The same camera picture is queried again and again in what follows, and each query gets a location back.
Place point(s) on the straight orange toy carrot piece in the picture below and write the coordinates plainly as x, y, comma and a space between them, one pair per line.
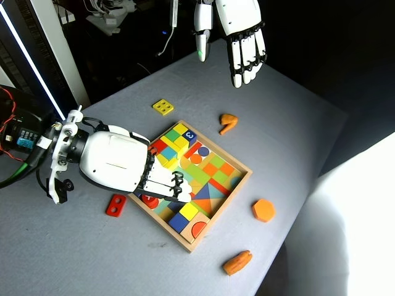
237, 262

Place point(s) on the white plastic device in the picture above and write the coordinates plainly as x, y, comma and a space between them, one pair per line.
105, 23

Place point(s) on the yellow four-hole block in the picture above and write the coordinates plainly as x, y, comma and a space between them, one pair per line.
163, 107

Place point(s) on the white frame post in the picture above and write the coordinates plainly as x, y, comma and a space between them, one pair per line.
61, 46

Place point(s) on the orange hexagon block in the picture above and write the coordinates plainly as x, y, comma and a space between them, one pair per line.
263, 210

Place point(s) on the red two-hole block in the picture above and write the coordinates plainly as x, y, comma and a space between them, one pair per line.
116, 205

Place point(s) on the bent orange toy carrot piece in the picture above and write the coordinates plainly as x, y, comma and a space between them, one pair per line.
229, 121

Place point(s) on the white light strip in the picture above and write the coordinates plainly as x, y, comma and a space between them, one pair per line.
31, 58

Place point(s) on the grey table cloth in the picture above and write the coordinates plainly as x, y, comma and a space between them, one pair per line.
277, 123

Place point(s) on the wooden puzzle tray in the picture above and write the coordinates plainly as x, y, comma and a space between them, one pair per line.
216, 172

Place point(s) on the white bar device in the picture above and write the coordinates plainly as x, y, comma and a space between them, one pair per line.
175, 15

